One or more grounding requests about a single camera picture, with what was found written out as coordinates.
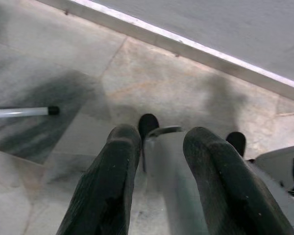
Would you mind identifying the white skirting board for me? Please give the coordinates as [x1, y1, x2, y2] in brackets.
[35, 0, 294, 104]

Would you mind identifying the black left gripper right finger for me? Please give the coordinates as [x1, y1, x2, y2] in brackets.
[182, 126, 294, 235]

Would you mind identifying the white folding table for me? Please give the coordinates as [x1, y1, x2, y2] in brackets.
[0, 105, 60, 119]

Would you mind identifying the silver robot left leg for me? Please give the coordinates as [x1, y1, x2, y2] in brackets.
[138, 113, 209, 235]

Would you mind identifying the silver robot leg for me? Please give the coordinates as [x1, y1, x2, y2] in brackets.
[226, 131, 294, 235]
[138, 113, 209, 235]

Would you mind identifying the silver robot right leg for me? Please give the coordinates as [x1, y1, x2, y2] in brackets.
[226, 131, 294, 235]

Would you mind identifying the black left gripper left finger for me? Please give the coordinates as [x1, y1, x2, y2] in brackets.
[55, 124, 143, 235]

